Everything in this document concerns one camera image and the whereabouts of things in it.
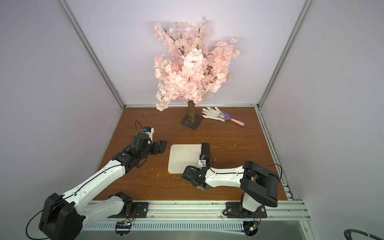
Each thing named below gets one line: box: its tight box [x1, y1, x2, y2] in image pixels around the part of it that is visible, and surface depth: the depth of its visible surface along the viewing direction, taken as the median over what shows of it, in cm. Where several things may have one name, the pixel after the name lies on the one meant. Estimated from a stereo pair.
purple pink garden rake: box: [221, 111, 245, 127], surface depth 112 cm
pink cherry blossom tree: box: [153, 16, 240, 131], surface depth 73 cm
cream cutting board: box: [168, 144, 202, 175], surface depth 94 cm
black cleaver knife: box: [201, 142, 211, 168], surface depth 99 cm
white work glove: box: [201, 106, 226, 123], surface depth 116 cm
